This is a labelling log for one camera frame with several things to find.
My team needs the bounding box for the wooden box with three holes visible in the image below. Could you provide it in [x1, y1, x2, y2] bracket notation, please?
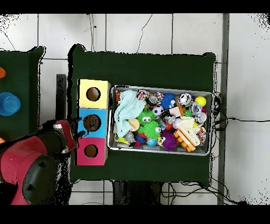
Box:
[75, 79, 112, 166]

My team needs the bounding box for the black flat panel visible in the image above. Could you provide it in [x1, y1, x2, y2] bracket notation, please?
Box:
[55, 73, 68, 122]

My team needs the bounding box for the mint green cloth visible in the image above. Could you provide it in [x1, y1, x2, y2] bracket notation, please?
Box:
[113, 89, 147, 138]

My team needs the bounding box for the blue plastic cup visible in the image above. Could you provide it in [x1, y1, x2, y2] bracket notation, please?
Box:
[0, 92, 21, 117]

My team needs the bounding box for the green fuzzy toy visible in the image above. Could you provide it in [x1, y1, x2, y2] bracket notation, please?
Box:
[143, 120, 161, 140]

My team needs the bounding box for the dark green table cloth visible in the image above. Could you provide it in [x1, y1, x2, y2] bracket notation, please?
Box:
[67, 44, 217, 188]
[0, 46, 46, 142]

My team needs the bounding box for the small soccer ball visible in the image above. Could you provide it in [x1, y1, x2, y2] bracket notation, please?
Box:
[152, 105, 165, 117]

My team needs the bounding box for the purple spiky toy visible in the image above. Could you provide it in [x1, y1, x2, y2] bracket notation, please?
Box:
[160, 129, 178, 152]

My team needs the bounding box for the blue fuzzy toy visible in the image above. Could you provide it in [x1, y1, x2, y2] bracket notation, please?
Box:
[160, 92, 176, 111]

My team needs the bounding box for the orange toy building block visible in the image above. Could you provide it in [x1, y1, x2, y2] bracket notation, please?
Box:
[173, 129, 196, 153]

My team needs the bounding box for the cream knitted cloth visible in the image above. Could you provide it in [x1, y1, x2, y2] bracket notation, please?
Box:
[175, 116, 201, 147]

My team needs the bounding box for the yellow ball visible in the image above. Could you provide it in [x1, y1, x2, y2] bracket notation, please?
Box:
[194, 96, 207, 108]

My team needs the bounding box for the shallow wire mesh bin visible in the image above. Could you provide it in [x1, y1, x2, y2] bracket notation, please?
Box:
[107, 85, 214, 156]

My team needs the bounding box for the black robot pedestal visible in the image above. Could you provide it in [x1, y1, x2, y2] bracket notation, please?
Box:
[112, 181, 163, 205]

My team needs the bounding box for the black cable bundle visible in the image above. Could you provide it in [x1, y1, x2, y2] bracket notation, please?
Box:
[161, 181, 247, 205]

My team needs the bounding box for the black power cable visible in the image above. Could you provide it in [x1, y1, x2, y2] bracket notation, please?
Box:
[213, 117, 270, 131]

